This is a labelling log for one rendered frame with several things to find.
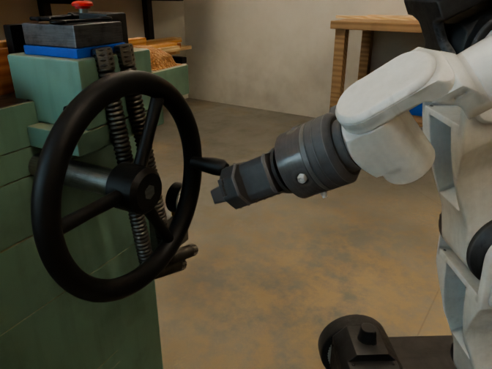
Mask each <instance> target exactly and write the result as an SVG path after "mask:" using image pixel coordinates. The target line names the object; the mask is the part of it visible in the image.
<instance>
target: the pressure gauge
mask: <svg viewBox="0 0 492 369"><path fill-rule="evenodd" d="M181 189H182V182H174V183H173V184H172V185H171V186H170V187H169V189H168V192H167V194H166V197H165V203H166V206H167V208H168V210H169V211H170V212H171V215H172V216H174V214H175V211H176V208H177V205H178V203H179V197H180V193H181Z"/></svg>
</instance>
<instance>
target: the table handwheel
mask: <svg viewBox="0 0 492 369"><path fill-rule="evenodd" d="M132 94H144V95H147V96H150V97H151V99H150V102H149V108H148V111H147V115H146V120H145V123H144V126H143V132H142V134H141V139H140V142H139V145H138V149H137V152H136V155H135V159H134V162H133V164H132V163H120V164H118V165H117V166H116V167H115V168H114V169H112V168H106V167H102V166H99V165H93V164H90V163H84V162H81V161H77V160H71V157H72V153H73V152H74V150H75V147H76V145H77V143H78V141H79V140H80V138H81V136H82V135H83V132H84V131H85V129H86V128H87V127H88V126H89V124H90V123H91V121H92V120H93V119H94V118H95V116H96V115H97V114H98V113H99V112H101V110H103V109H104V108H105V107H106V106H108V105H110V104H111V103H112V102H114V101H116V100H118V99H119V98H122V97H125V96H127V95H132ZM163 105H164V106H165V107H166V109H167V110H168V111H169V113H170V114H171V115H172V117H173V119H174V121H175V123H176V126H177V129H178V131H179V135H180V138H181V142H182V150H183V159H184V170H183V180H182V189H181V193H180V197H179V203H178V205H177V208H176V211H175V214H174V217H173V220H172V221H171V224H170V226H169V228H168V227H167V226H166V224H165V223H164V222H163V220H162V219H161V217H160V216H159V214H158V212H157V210H156V209H155V206H156V205H157V203H158V201H159V200H160V196H161V192H162V182H161V180H160V176H159V174H158V172H157V171H156V170H155V169H153V168H150V167H147V166H148V162H149V156H150V153H151V150H152V144H153V140H154V134H155V131H156V129H157V123H158V121H159V118H160V113H161V110H162V107H163ZM191 157H202V151H201V139H200V135H199V131H198V126H197V124H196V121H195V117H194V115H193V112H192V111H191V109H190V106H189V105H188V104H187V101H186V100H185V98H183V96H182V94H181V93H180V92H179V91H178V90H177V89H176V88H175V87H174V86H173V85H172V84H171V83H169V82H168V81H167V80H165V79H164V78H161V77H160V76H158V75H155V74H153V73H150V72H145V71H140V70H125V71H120V72H115V73H112V74H110V75H107V76H105V77H102V78H100V79H98V80H97V81H95V82H94V83H91V84H90V85H88V86H87V87H86V88H85V89H84V90H82V91H81V92H80V93H79V94H78V95H77V96H76V97H75V98H74V99H73V100H72V101H71V102H70V103H69V105H68V106H67V107H66V108H65V109H64V110H63V111H62V113H61V114H60V116H59V117H58V119H57V120H56V122H55V124H54V125H53V127H52V128H51V131H50V132H49V134H48V137H47V138H46V140H45V143H44V145H43V148H42V151H41V152H40V153H36V154H35V155H33V156H32V158H31V159H30V161H29V172H30V174H31V175H32V176H33V177H34V180H33V185H32V191H31V225H32V231H33V235H34V241H35V245H36V247H37V251H38V253H39V255H40V258H41V261H42V263H43V265H44V267H45V268H46V270H47V271H48V274H49V275H50V276H51V277H52V278H53V280H54V281H55V282H56V283H57V284H58V285H59V286H60V287H62V288H63V289H64V290H65V291H66V292H68V293H69V294H71V295H73V296H74V297H77V298H79V299H83V300H86V301H90V302H112V301H116V300H120V299H124V298H126V297H128V296H130V295H132V294H134V293H136V292H137V291H140V290H141V289H142V288H144V287H145V286H147V285H148V284H150V283H151V282H152V281H153V280H154V279H155V278H156V277H157V276H158V275H159V274H160V273H161V272H162V271H163V270H164V269H165V268H166V266H167V265H168V264H169V262H170V261H171V259H172V258H173V257H174V255H175V254H176V252H177V250H178V249H179V247H180V245H181V243H182V241H183V239H184V237H185V235H186V233H187V231H188V228H189V227H190V224H191V221H192V219H193V215H194V212H195V208H196V205H197V202H198V196H199V192H200V187H201V174H202V171H199V170H197V169H195V168H191V167H190V159H191ZM64 185H67V186H71V187H76V188H79V189H82V190H87V191H90V192H93V193H98V194H101V195H104V196H103V197H102V198H99V199H97V200H96V201H94V202H92V203H90V204H89V205H87V206H85V207H83V208H81V209H78V210H76V211H74V212H72V213H70V214H68V215H66V216H64V217H62V212H61V208H62V190H63V186H64ZM113 207H114V208H117V209H121V210H124V211H128V212H132V213H135V214H138V215H145V216H146V218H147V219H148V221H149V222H150V223H151V224H152V226H153V227H154V229H155V231H156V232H157V233H158V235H159V236H160V238H161V239H162V240H161V242H160V243H159V245H158V246H157V247H156V249H155V250H154V251H153V253H152V254H151V255H150V256H149V257H148V258H147V259H146V260H145V261H144V262H143V263H142V264H141V265H140V266H138V267H137V268H135V269H134V270H133V271H131V272H129V273H127V274H126V275H122V276H121V277H116V278H113V279H99V278H96V277H92V276H91V275H88V274H87V273H85V272H84V271H83V270H82V269H81V268H80V267H79V266H78V265H77V264H76V263H75V261H74V259H73V258H72V256H71V255H70V252H69V250H68V248H67V245H66V242H65V239H64V234H65V233H67V232H68V231H71V230H73V229H74V228H76V227H78V226H79V225H81V224H83V223H85V222H86V221H88V220H90V219H92V218H93V217H96V216H98V215H100V214H102V213H103V212H106V211H107V210H109V209H111V208H113Z"/></svg>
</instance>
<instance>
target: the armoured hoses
mask: <svg viewBox="0 0 492 369"><path fill-rule="evenodd" d="M113 49H114V53H115V54H116V55H117V57H118V59H119V64H120V65H119V67H120V68H121V70H120V71H125V70H137V67H135V65H136V63H135V62H136V60H135V54H134V50H133V44H132V43H125V44H120V45H115V46H114V47H113ZM91 51H92V57H94V58H95V61H96V63H97V69H98V70H97V71H98V73H99V75H98V76H99V78H102V77H105V76H107V75H110V74H112V73H115V71H114V70H115V69H116V68H115V61H114V57H113V51H112V48H111V47H101V48H94V49H92V50H91ZM142 96H143V95H142V94H132V95H127V96H126V100H127V104H128V106H127V108H128V109H129V111H128V112H129V113H130V115H129V117H130V118H131V119H130V121H131V122H132V123H131V125H132V126H133V127H132V130H134V131H133V134H134V138H135V142H136V146H137V149H138V145H139V142H140V139H141V134H142V132H143V128H144V123H145V120H146V116H145V115H146V112H144V111H145V108H144V104H143V101H144V100H143V99H142ZM120 99H121V98H119V99H118V100H116V101H114V102H112V103H111V104H110V105H108V106H106V108H105V110H106V111H107V113H106V115H107V116H108V117H107V120H108V121H109V122H108V124H109V125H110V126H109V129H110V130H111V131H110V133H111V134H112V135H111V137H112V139H113V140H112V142H113V147H115V148H114V151H115V155H116V159H117V162H116V163H117V164H120V163H132V164H133V161H134V159H133V155H132V154H131V153H132V150H131V145H130V142H129V139H130V138H129V137H128V135H129V133H128V132H127V131H128V129H127V128H126V126H127V124H125V122H126V119H124V117H125V115H124V114H123V113H124V110H122V109H123V105H122V101H121V100H120ZM152 147H153V146H152ZM137 149H136V150H137ZM153 151H154V150H153V149H152V150H151V153H150V156H149V162H148V166H147V167H150V168H153V169H155V170H156V171H157V169H156V167H157V166H156V165H155V163H156V162H155V161H154V160H155V157H154V153H153ZM155 209H156V210H157V212H158V214H159V216H160V217H161V219H162V220H163V222H164V223H165V224H166V226H167V227H168V228H169V226H168V220H167V216H166V212H165V206H164V202H163V195H162V193H161V196H160V200H159V201H158V203H157V205H156V206H155ZM128 215H129V216H130V217H129V219H130V223H131V227H132V229H131V230H132V231H133V232H132V234H133V238H134V242H135V248H136V252H137V256H138V262H139V263H140V264H139V266H140V265H141V264H142V263H143V262H144V261H145V260H146V259H147V258H148V257H149V256H150V255H151V254H152V247H151V243H150V241H151V240H150V239H149V237H150V236H149V232H148V228H147V225H146V218H145V215H138V214H135V213H132V212H129V214H128ZM196 254H198V247H197V246H196V245H194V244H191V245H186V246H183V247H180V248H179V249H178V250H177V252H176V254H175V255H174V257H173V258H172V259H171V261H170V262H169V264H168V265H167V266H166V268H165V269H164V270H163V271H162V272H161V273H160V274H159V275H158V276H157V277H156V278H155V279H158V278H160V277H164V276H167V275H170V274H173V273H176V272H180V271H182V270H184V269H186V266H187V262H186V261H185V259H187V258H190V257H193V256H195V255H196Z"/></svg>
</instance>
